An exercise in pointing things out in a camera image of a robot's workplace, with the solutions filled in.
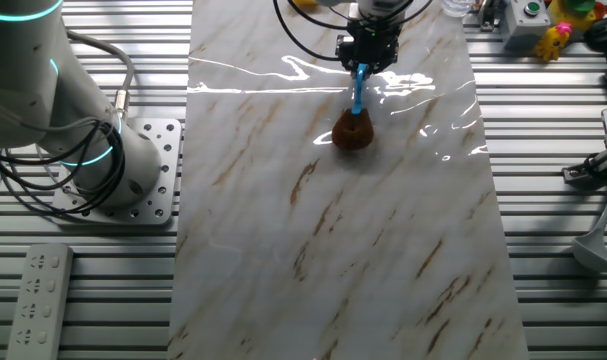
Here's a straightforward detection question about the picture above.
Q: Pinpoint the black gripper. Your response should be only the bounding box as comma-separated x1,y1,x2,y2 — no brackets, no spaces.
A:
335,19,402,76

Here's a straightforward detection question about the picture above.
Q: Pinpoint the blue handled brown bristle brush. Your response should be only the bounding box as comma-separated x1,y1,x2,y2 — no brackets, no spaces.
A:
331,62,376,151

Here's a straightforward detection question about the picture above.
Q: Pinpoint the clear plastic cup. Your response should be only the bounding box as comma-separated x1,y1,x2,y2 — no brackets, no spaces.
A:
440,0,477,19

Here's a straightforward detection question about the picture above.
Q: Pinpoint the grey box with green button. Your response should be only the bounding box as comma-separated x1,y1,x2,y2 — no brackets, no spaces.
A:
500,0,553,51

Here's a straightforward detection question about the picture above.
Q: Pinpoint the marble pattern table sheet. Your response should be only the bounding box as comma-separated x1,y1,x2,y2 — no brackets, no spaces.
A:
166,0,530,360

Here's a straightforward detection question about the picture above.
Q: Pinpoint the yellow green red toy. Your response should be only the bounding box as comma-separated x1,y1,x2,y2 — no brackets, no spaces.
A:
550,0,607,32

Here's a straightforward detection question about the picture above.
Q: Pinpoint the silver robot mounting plate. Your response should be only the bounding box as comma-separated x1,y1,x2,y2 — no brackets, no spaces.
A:
51,117,183,226

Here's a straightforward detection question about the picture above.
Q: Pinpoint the black computer mouse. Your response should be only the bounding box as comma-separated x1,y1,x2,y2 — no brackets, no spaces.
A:
582,16,607,54

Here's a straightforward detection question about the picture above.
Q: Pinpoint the white power strip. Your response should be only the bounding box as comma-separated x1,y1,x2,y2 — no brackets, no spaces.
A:
5,243,75,360

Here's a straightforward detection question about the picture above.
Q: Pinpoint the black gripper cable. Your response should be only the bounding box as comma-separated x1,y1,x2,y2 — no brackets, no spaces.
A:
272,0,344,63

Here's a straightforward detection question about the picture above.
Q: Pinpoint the small metal bracket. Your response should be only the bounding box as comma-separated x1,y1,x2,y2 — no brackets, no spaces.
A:
477,0,504,32

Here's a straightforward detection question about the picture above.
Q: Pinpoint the grey cable with metal connector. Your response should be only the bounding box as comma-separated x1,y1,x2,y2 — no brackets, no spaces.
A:
65,29,137,122

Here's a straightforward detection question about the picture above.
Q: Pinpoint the black metal camera clamp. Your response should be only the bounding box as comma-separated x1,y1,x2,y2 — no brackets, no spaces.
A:
562,148,607,191

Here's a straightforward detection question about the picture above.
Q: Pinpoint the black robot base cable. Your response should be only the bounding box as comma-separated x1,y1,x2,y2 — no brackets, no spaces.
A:
0,119,128,217

